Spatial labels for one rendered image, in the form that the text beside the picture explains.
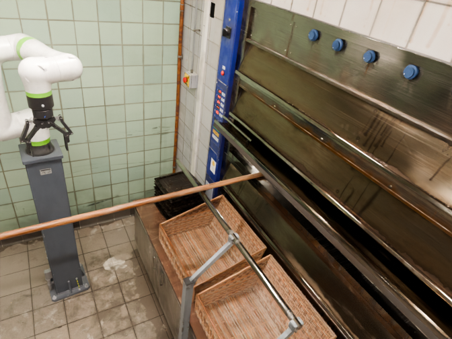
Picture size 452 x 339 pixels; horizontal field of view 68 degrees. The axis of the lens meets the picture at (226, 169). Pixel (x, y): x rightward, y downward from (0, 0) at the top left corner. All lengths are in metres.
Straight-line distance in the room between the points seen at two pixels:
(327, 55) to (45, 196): 1.75
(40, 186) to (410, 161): 1.91
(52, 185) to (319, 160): 1.54
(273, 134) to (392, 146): 0.69
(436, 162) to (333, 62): 0.56
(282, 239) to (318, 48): 1.01
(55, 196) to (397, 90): 1.91
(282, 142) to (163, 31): 1.42
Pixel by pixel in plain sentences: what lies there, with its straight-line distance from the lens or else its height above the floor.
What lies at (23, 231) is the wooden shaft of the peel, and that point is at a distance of 1.68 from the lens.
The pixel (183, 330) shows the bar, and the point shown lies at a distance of 2.01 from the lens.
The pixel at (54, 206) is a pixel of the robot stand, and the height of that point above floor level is 0.84.
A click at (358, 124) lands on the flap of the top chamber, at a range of 1.40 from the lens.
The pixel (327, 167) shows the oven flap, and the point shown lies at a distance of 1.55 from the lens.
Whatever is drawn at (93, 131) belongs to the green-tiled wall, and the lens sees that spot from 2.87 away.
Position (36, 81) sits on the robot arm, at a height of 1.80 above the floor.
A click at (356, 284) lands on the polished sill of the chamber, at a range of 1.62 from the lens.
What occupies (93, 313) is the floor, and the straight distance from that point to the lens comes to 2.79.
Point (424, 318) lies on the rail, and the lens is 1.28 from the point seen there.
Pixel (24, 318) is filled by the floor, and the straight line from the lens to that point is 2.89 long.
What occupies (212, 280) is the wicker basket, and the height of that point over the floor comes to 0.73.
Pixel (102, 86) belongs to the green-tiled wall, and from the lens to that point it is 2.74.
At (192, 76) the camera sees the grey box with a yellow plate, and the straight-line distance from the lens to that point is 2.52.
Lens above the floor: 2.29
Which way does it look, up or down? 33 degrees down
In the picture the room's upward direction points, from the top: 9 degrees clockwise
